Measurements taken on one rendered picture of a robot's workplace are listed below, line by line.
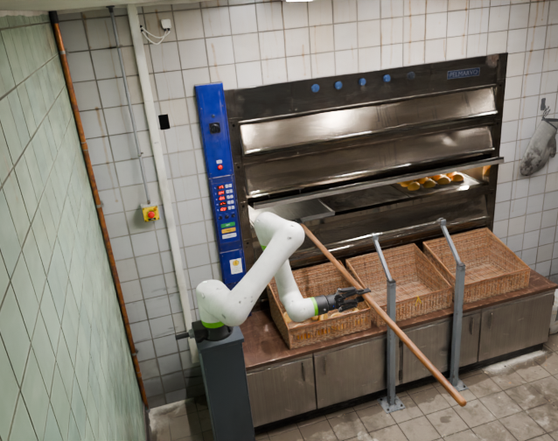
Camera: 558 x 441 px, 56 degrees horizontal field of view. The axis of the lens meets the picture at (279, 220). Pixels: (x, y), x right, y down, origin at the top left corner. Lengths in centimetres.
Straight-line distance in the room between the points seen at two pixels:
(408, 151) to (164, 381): 230
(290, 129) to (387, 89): 69
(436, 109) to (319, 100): 84
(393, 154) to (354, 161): 28
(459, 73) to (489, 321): 168
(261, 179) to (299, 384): 130
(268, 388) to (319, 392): 36
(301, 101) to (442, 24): 102
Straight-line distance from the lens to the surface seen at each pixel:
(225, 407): 258
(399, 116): 355
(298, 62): 322
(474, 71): 382
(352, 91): 339
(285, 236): 222
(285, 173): 332
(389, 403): 375
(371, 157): 353
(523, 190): 434
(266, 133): 323
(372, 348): 347
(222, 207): 325
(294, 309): 249
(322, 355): 334
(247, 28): 312
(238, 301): 216
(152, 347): 368
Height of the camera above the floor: 257
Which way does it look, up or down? 23 degrees down
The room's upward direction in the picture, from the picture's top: 5 degrees counter-clockwise
